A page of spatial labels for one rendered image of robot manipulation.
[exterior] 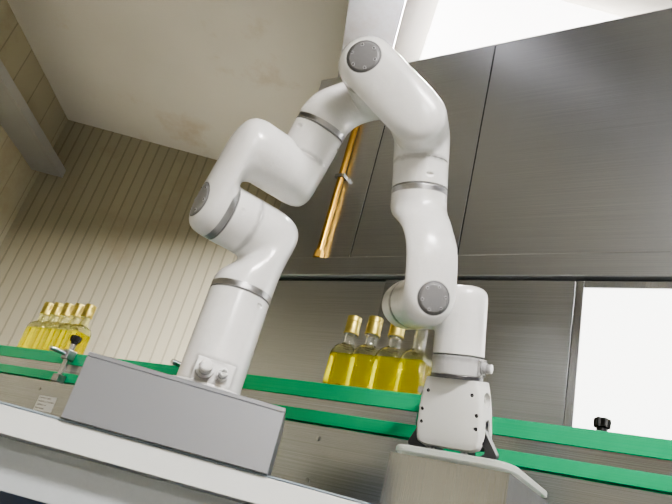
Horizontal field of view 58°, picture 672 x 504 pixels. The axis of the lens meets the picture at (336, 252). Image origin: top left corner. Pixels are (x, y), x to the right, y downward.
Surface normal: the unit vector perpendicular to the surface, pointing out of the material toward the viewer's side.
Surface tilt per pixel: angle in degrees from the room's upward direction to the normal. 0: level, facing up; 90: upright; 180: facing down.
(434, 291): 102
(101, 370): 90
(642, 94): 90
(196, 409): 90
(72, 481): 90
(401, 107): 110
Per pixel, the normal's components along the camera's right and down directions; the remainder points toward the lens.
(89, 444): 0.10, -0.40
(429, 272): 0.08, -0.19
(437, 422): -0.60, -0.15
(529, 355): -0.48, -0.48
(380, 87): -0.34, -0.12
